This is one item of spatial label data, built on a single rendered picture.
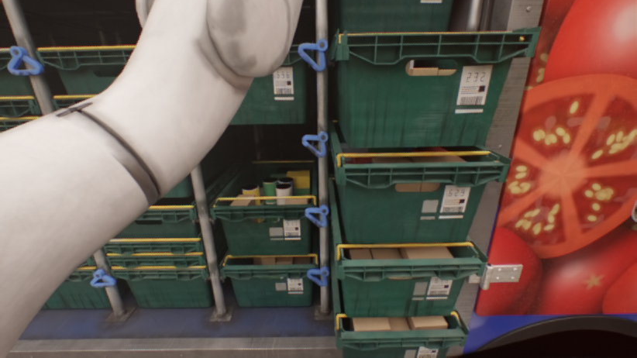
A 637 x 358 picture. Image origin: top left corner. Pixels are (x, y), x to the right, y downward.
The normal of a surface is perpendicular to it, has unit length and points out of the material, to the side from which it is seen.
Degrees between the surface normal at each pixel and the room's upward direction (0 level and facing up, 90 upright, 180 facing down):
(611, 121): 90
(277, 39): 103
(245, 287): 95
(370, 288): 97
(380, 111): 99
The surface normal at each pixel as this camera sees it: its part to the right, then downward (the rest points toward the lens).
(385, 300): 0.00, 0.44
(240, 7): 0.74, 0.30
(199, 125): 0.93, 0.18
